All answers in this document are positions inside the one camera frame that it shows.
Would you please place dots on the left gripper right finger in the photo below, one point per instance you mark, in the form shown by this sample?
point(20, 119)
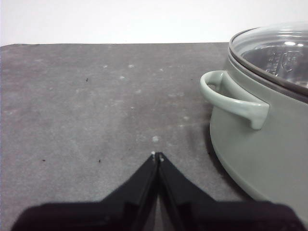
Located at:
point(204, 216)

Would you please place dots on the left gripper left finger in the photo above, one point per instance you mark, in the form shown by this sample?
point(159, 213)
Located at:
point(108, 216)

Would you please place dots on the glass lid with green knob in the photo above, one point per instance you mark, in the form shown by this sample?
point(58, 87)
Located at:
point(276, 60)

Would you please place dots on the pale green electric steamer pot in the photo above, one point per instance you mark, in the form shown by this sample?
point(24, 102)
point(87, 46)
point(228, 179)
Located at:
point(264, 156)

